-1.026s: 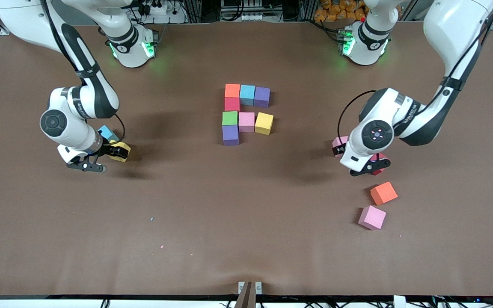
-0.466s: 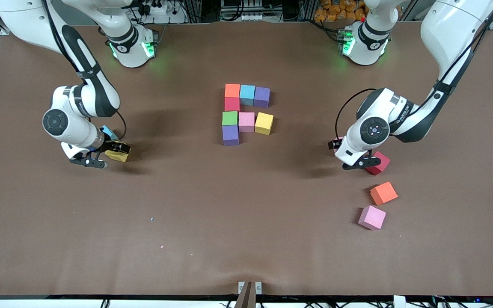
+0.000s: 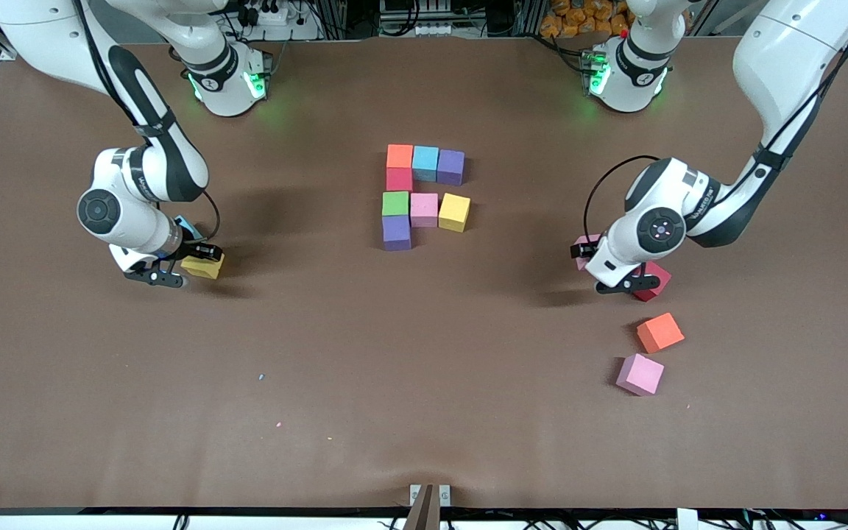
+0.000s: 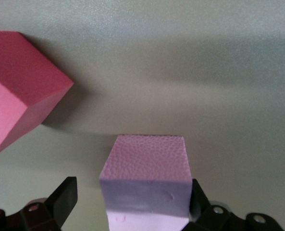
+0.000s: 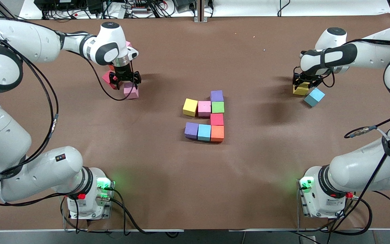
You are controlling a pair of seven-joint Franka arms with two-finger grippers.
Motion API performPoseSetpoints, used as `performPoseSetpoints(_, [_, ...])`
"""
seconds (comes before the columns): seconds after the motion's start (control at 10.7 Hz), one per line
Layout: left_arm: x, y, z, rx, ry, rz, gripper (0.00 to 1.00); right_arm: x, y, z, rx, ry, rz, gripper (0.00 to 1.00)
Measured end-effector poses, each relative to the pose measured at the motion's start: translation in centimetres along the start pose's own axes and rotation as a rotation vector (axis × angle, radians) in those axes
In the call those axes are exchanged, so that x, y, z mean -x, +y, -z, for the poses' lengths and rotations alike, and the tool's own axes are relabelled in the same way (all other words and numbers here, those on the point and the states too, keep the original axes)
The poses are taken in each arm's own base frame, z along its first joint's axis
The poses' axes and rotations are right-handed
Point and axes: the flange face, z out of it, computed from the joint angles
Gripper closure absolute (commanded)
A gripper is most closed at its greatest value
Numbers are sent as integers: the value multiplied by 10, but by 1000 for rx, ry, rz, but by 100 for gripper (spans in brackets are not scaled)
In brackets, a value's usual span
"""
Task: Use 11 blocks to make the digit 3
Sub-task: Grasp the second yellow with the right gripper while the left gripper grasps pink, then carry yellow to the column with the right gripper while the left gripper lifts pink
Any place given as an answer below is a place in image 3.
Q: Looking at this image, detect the yellow foam cube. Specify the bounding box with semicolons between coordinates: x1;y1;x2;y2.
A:
438;193;472;233
180;255;226;280

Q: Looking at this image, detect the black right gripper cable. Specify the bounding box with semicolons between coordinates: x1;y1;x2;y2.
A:
202;188;222;244

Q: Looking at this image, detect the pile of orange balls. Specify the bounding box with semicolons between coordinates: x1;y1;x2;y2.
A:
542;0;635;38

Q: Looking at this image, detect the metal table clamp bracket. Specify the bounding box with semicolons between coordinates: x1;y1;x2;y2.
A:
409;484;452;530

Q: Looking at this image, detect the teal foam cube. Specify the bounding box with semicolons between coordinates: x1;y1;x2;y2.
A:
412;145;441;183

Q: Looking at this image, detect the purple foam cube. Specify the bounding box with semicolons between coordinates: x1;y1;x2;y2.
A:
437;149;466;186
382;215;412;252

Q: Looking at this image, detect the pink foam cube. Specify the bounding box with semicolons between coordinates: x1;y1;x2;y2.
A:
615;353;665;398
410;193;439;229
573;234;606;272

